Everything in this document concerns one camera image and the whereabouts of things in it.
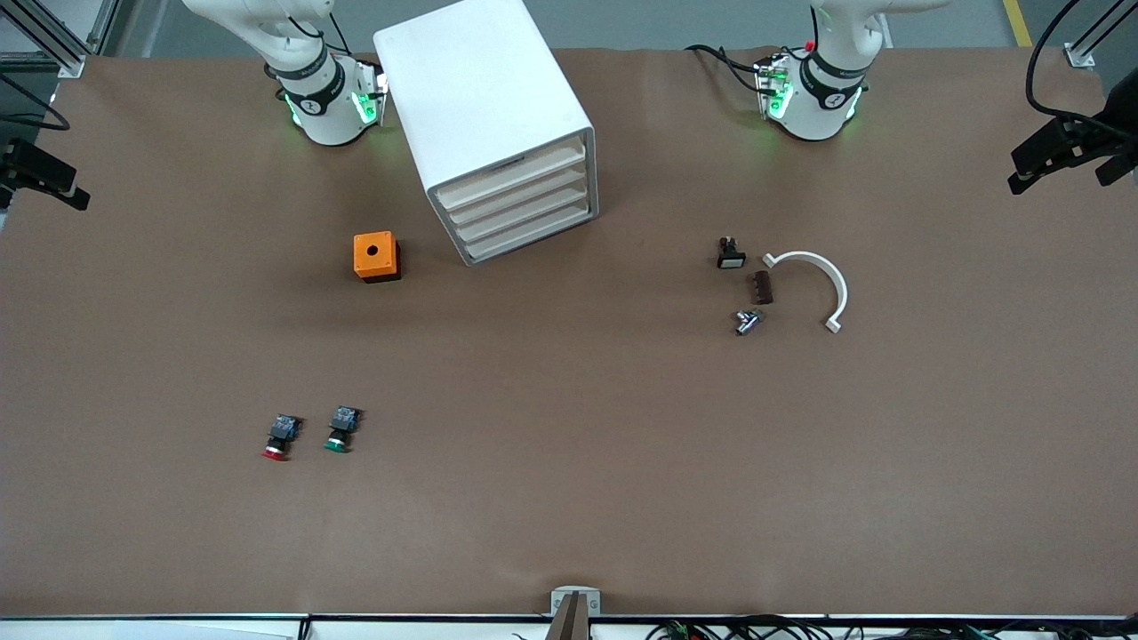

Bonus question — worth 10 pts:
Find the white drawer with handle lip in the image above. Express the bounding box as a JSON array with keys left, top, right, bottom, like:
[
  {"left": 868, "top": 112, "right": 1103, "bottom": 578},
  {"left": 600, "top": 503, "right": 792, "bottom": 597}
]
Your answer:
[{"left": 440, "top": 138, "right": 588, "bottom": 207}]

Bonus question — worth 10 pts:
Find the red push button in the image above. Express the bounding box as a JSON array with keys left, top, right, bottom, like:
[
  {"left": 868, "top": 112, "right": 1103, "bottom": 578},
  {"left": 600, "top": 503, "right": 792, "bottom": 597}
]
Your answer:
[{"left": 262, "top": 413, "right": 301, "bottom": 462}]

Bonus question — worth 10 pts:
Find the green push button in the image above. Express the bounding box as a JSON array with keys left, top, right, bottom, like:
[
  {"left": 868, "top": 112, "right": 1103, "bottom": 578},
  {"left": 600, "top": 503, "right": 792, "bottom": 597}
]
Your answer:
[{"left": 324, "top": 406, "right": 360, "bottom": 453}]

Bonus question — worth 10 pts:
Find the white drawer cabinet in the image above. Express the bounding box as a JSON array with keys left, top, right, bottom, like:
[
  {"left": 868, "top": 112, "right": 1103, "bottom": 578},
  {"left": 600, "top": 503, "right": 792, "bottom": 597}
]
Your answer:
[{"left": 373, "top": 0, "right": 599, "bottom": 268}]

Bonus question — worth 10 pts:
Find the yellow floor tape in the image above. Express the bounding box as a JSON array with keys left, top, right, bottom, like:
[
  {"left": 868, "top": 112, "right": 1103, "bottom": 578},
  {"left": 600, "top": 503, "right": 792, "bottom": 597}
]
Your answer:
[{"left": 1003, "top": 0, "right": 1037, "bottom": 48}]

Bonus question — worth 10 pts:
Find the orange box with hole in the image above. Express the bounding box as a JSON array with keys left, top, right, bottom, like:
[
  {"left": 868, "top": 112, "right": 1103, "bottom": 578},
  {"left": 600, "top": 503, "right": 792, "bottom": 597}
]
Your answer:
[{"left": 353, "top": 231, "right": 402, "bottom": 284}]

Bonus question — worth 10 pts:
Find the aluminium frame profile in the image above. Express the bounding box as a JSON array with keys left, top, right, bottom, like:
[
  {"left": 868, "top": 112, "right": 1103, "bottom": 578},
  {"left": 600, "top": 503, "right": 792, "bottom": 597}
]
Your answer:
[
  {"left": 1062, "top": 0, "right": 1138, "bottom": 68},
  {"left": 0, "top": 0, "right": 121, "bottom": 79}
]

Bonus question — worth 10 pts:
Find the white curved bracket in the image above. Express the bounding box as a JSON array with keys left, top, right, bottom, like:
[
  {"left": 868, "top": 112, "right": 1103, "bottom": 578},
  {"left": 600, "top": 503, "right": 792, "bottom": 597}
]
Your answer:
[{"left": 762, "top": 252, "right": 849, "bottom": 334}]

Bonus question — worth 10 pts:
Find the black base cable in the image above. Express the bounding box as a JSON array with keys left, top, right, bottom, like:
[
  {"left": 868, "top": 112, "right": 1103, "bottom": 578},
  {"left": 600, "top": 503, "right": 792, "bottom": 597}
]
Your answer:
[{"left": 685, "top": 44, "right": 767, "bottom": 94}]

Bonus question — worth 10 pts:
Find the grey metal bracket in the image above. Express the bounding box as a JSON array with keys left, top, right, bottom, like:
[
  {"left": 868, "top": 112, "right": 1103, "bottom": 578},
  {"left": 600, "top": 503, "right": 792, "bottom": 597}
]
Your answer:
[{"left": 551, "top": 587, "right": 602, "bottom": 617}]

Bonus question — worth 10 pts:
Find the brown camera pole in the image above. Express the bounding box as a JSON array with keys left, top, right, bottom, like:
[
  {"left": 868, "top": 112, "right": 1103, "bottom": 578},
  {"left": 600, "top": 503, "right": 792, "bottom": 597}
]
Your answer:
[{"left": 544, "top": 594, "right": 592, "bottom": 640}]

